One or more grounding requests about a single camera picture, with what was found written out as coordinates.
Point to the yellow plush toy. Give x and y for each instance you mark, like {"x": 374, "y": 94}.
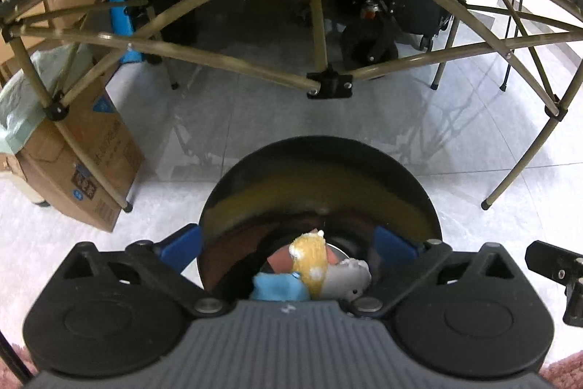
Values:
{"x": 309, "y": 261}

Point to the green plastic bag liner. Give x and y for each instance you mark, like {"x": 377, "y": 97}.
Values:
{"x": 13, "y": 115}

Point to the black tripod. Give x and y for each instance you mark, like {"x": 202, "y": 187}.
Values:
{"x": 503, "y": 83}

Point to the grey plush toy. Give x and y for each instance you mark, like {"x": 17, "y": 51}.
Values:
{"x": 348, "y": 279}

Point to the pink sponge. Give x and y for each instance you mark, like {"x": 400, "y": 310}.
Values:
{"x": 280, "y": 261}

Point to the large printed cardboard box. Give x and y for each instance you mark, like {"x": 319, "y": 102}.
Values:
{"x": 91, "y": 170}

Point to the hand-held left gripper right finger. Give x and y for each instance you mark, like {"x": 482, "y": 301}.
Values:
{"x": 394, "y": 247}

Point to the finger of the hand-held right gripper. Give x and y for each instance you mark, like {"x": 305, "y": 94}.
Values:
{"x": 551, "y": 261}

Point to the blue plush toy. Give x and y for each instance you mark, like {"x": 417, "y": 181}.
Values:
{"x": 278, "y": 286}

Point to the black round bowl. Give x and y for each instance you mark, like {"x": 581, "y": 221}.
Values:
{"x": 319, "y": 170}

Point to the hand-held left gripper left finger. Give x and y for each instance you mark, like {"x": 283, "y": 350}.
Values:
{"x": 180, "y": 250}

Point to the red can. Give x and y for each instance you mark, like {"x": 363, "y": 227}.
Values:
{"x": 372, "y": 8}

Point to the blue box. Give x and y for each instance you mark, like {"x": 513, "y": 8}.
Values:
{"x": 120, "y": 10}

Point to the folding table frame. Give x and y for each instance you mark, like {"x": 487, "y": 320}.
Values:
{"x": 329, "y": 84}

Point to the black case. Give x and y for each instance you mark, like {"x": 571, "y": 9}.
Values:
{"x": 173, "y": 1}

